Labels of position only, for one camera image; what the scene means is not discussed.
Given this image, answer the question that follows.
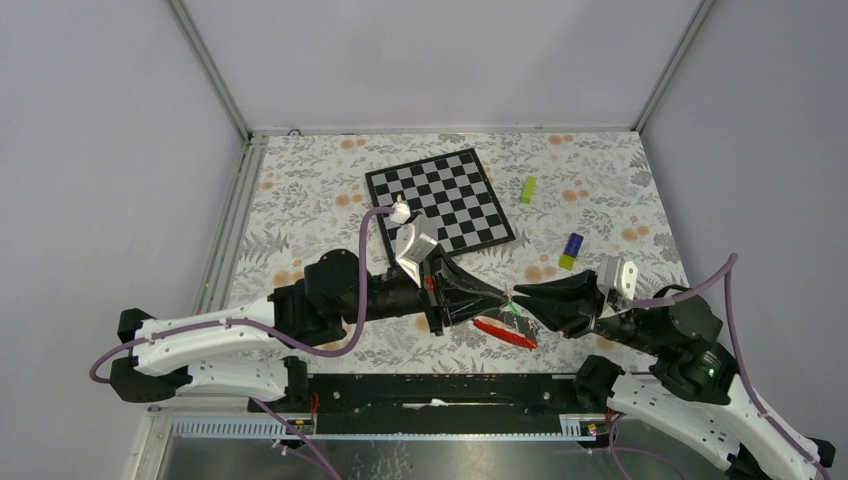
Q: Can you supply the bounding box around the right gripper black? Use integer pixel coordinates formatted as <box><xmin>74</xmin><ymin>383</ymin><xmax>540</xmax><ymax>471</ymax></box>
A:
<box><xmin>508</xmin><ymin>265</ymin><xmax>668</xmax><ymax>354</ymax></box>

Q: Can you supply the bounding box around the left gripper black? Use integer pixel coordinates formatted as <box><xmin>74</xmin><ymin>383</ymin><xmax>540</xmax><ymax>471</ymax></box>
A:
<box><xmin>341</xmin><ymin>246</ymin><xmax>509</xmax><ymax>338</ymax></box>

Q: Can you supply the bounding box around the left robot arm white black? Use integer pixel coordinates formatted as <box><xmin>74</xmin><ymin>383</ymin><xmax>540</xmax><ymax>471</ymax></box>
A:
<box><xmin>89</xmin><ymin>249</ymin><xmax>507</xmax><ymax>411</ymax></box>

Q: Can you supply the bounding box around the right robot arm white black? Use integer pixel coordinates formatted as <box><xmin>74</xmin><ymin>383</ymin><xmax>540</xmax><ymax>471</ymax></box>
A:
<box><xmin>513</xmin><ymin>270</ymin><xmax>835</xmax><ymax>479</ymax></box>

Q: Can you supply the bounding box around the purple and green block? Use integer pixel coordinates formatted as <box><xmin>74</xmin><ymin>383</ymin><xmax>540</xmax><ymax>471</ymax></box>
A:
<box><xmin>558</xmin><ymin>233</ymin><xmax>584</xmax><ymax>270</ymax></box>

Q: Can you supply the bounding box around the black grey chessboard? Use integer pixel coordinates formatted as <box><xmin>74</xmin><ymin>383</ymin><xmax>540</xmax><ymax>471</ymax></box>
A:
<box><xmin>365</xmin><ymin>148</ymin><xmax>516</xmax><ymax>256</ymax></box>

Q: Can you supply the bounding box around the floral table mat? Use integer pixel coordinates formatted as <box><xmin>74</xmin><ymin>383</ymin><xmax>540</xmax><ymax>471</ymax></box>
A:
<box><xmin>228</xmin><ymin>132</ymin><xmax>687</xmax><ymax>374</ymax></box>

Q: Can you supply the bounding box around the lime green block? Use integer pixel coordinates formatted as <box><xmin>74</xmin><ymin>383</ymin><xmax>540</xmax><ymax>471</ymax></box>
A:
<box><xmin>519</xmin><ymin>176</ymin><xmax>537</xmax><ymax>204</ymax></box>

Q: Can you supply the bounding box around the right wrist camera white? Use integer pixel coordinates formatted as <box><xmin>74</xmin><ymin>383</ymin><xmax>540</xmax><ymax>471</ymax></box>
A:
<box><xmin>597</xmin><ymin>256</ymin><xmax>639</xmax><ymax>300</ymax></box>

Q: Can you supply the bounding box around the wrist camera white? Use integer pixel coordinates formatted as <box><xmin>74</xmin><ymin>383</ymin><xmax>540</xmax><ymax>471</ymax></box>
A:
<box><xmin>597</xmin><ymin>256</ymin><xmax>639</xmax><ymax>300</ymax></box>
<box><xmin>389</xmin><ymin>195</ymin><xmax>438</xmax><ymax>287</ymax></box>

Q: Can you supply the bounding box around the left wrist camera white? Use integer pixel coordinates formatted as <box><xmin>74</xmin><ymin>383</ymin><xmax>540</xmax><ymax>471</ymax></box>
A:
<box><xmin>389</xmin><ymin>195</ymin><xmax>438</xmax><ymax>287</ymax></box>

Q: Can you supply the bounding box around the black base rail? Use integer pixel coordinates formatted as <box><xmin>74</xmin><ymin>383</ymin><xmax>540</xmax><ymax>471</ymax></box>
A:
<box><xmin>267</xmin><ymin>373</ymin><xmax>607</xmax><ymax>435</ymax></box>

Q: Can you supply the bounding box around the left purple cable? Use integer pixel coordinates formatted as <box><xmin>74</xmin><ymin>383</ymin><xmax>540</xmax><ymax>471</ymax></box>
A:
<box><xmin>89</xmin><ymin>206</ymin><xmax>399</xmax><ymax>480</ymax></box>

